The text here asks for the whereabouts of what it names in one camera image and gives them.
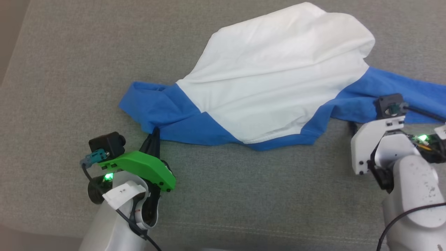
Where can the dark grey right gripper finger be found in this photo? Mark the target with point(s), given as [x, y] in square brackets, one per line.
[353, 127]

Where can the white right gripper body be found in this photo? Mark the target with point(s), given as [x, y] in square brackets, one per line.
[366, 146]

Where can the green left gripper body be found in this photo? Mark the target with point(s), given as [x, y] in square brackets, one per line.
[143, 167]

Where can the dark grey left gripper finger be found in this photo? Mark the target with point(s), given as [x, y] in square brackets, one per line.
[148, 144]
[158, 144]

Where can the white and blue shirt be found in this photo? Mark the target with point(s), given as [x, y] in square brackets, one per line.
[271, 80]

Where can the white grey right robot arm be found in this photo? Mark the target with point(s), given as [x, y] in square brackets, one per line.
[414, 195]

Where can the white label tag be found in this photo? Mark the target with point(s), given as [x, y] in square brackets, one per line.
[123, 193]
[441, 131]

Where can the grey fabric sofa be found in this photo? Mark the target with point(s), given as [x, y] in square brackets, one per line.
[69, 69]

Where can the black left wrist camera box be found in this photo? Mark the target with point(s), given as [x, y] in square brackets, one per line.
[108, 144]

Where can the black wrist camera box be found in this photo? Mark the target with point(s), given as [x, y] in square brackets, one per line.
[390, 106]
[108, 144]

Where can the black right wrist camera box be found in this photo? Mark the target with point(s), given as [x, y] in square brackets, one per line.
[390, 106]

